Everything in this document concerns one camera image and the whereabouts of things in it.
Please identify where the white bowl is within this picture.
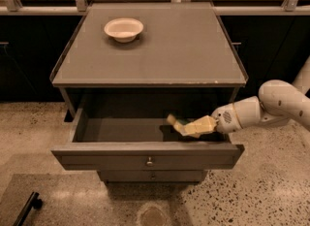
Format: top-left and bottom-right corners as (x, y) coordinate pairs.
(104, 17), (143, 43)

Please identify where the lower drawer knob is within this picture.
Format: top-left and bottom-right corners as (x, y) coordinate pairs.
(150, 174), (156, 180)

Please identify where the green yellow sponge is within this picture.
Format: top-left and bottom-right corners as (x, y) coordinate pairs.
(167, 113), (189, 136)

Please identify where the open grey top drawer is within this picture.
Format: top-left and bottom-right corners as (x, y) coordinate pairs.
(51, 108), (244, 171)

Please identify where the closed lower drawer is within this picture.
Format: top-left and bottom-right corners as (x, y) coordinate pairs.
(98, 170), (206, 182)

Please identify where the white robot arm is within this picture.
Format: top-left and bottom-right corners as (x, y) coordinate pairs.
(181, 58), (310, 138)

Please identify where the metal drawer knob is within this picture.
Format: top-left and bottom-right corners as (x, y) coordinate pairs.
(145, 156), (154, 167)

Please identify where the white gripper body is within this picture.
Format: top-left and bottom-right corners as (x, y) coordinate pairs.
(211, 103), (241, 134)

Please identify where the grey drawer cabinet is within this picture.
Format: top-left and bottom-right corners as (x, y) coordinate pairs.
(49, 2), (249, 184)

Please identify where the black bar on floor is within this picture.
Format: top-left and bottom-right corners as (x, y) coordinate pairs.
(13, 192), (43, 226)

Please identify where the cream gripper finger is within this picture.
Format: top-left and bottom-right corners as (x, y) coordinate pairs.
(183, 115), (217, 138)

